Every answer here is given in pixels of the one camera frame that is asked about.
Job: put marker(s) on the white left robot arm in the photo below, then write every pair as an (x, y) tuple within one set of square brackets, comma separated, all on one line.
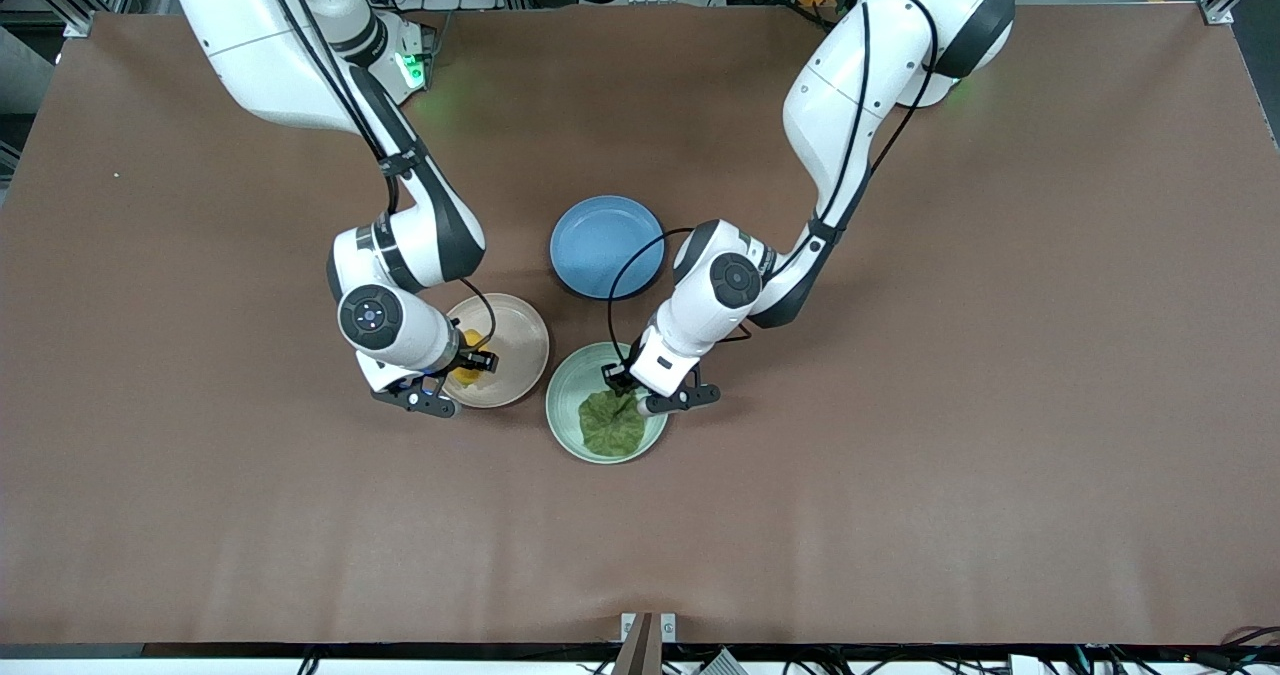
[(860, 85)]

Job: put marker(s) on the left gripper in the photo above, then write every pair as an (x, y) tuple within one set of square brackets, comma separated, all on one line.
[(613, 378)]

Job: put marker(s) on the beige plate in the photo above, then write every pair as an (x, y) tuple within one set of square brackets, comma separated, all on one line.
[(518, 345)]

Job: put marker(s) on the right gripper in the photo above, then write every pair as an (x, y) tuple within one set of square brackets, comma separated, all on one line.
[(472, 360)]

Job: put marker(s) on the mint green plate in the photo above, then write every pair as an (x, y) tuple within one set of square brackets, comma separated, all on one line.
[(565, 395)]

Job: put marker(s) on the green lettuce leaf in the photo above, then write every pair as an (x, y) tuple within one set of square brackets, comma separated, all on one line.
[(610, 430)]

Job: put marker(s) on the camera stand post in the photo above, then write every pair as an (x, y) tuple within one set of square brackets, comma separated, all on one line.
[(640, 645)]

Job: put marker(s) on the blue plate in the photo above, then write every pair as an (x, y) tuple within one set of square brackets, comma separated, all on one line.
[(600, 245)]

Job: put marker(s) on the yellow lemon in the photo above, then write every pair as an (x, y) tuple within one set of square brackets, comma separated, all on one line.
[(470, 339)]

